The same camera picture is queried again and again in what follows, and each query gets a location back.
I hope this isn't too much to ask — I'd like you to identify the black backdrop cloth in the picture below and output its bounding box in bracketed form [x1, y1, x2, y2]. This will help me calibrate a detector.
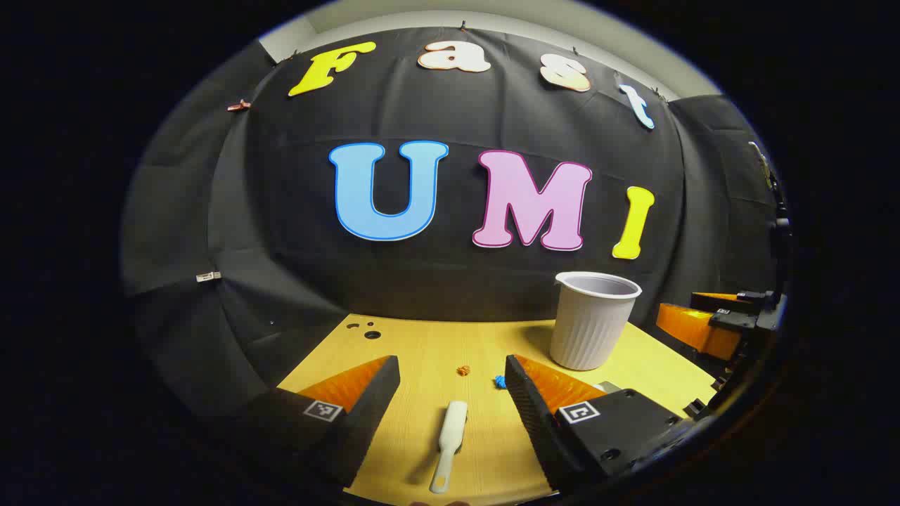
[120, 27, 792, 436]

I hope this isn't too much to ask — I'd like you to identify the white ribbed garbage bin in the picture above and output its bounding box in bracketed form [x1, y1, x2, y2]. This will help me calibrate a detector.
[550, 271, 643, 372]

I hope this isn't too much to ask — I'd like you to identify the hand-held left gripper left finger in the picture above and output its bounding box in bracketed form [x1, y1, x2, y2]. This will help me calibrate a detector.
[236, 355, 401, 487]

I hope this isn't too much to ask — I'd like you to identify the small white broom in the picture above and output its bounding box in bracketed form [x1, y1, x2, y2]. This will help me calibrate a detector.
[429, 401, 469, 494]

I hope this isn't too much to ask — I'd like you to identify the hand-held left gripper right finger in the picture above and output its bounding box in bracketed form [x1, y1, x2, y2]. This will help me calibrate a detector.
[505, 353, 681, 493]

